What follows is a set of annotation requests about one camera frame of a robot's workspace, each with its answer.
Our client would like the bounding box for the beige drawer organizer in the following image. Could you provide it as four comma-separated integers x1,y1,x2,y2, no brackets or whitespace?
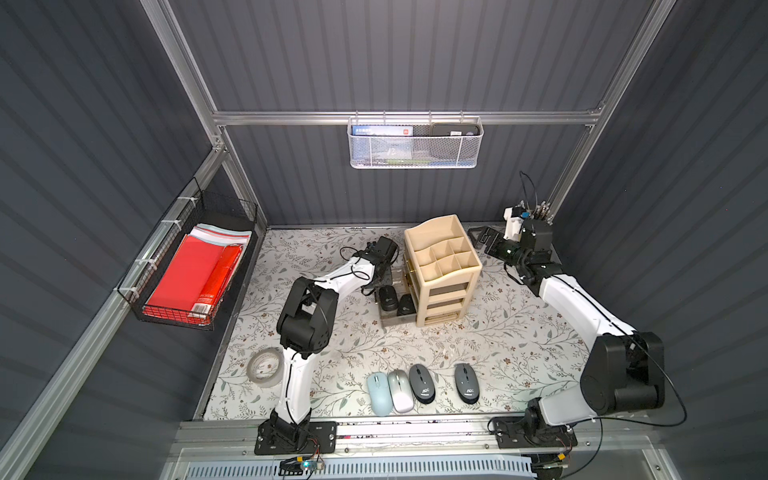
404,214,482,327

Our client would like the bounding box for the small black mouse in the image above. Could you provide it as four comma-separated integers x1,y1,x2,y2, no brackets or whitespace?
397,294,417,316
377,285,399,312

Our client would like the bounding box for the white grey computer mouse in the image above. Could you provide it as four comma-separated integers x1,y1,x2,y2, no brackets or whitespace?
387,369,414,414

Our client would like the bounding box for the black computer mouse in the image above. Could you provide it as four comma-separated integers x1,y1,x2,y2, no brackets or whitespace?
409,364,436,404

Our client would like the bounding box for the light blue computer mouse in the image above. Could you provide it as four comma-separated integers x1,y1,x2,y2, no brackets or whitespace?
366,372,393,417

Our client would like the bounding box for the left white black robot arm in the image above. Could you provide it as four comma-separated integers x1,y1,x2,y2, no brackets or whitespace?
270,236,398,435

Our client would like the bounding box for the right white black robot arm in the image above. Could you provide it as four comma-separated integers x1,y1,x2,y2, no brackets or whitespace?
468,218,667,434

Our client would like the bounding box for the blue white box in basket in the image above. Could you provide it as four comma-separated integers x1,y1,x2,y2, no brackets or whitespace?
349,125,414,164

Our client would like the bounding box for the black device in basket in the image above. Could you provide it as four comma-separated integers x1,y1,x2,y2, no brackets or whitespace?
429,122,482,137

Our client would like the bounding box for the red folder stack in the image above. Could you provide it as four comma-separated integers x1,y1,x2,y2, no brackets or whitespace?
142,224,251,327

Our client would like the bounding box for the small green circuit board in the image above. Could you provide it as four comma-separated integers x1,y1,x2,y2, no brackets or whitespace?
278,456,325,478

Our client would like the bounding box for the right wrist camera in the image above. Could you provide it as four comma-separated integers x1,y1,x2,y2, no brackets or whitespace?
503,206,529,242

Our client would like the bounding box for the white mesh wall basket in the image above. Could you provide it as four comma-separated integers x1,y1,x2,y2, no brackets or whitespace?
346,115,485,170

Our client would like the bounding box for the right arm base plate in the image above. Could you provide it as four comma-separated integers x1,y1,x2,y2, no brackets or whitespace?
487,416,578,451

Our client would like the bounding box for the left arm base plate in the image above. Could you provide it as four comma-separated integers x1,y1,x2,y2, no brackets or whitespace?
254,418,338,456

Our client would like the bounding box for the black wire side basket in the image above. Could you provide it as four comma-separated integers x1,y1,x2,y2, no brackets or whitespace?
117,180,258,330

